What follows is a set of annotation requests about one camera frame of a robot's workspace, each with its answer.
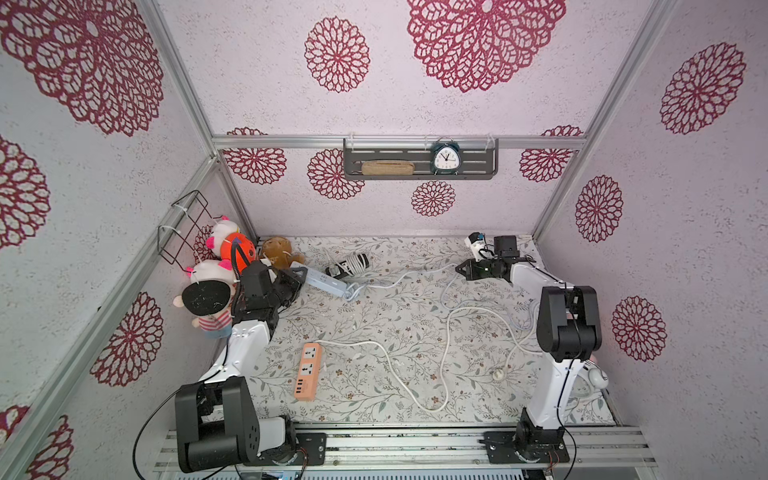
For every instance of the grey wall shelf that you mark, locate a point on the grey wall shelf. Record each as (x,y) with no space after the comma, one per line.
(479,159)

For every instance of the brown teddy bear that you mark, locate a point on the brown teddy bear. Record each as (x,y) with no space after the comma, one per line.
(279,252)

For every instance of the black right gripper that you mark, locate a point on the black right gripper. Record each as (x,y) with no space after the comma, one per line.
(480,269)

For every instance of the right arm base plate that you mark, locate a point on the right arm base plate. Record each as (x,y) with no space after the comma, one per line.
(538,448)

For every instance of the teal alarm clock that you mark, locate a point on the teal alarm clock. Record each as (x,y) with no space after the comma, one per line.
(446,158)

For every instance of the white pink plush toy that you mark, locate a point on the white pink plush toy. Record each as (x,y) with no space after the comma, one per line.
(223,228)

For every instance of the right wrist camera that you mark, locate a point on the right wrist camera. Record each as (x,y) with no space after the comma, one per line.
(476,242)

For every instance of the white alarm clock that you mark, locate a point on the white alarm clock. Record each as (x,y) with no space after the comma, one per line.
(590,381)

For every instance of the black wire basket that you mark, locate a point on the black wire basket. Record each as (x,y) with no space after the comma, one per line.
(184,243)

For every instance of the light blue power strip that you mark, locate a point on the light blue power strip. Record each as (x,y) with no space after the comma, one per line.
(325,282)

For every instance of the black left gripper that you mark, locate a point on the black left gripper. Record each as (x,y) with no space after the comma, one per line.
(293,280)

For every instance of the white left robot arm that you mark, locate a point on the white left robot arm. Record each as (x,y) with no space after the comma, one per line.
(216,422)

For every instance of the orange power strip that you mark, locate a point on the orange power strip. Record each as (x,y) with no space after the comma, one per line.
(310,364)

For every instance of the black faced striped plush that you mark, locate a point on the black faced striped plush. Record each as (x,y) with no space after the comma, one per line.
(208,297)

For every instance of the orange plush toy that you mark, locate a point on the orange plush toy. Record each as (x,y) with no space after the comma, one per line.
(239,251)

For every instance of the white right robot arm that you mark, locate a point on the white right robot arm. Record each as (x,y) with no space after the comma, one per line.
(567,328)

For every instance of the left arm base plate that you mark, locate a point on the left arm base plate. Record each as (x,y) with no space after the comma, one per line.
(300,449)

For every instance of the striped black white object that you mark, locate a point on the striped black white object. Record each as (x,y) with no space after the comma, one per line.
(351,266)

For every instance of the tan pouch on shelf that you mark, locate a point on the tan pouch on shelf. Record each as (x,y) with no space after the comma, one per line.
(387,168)

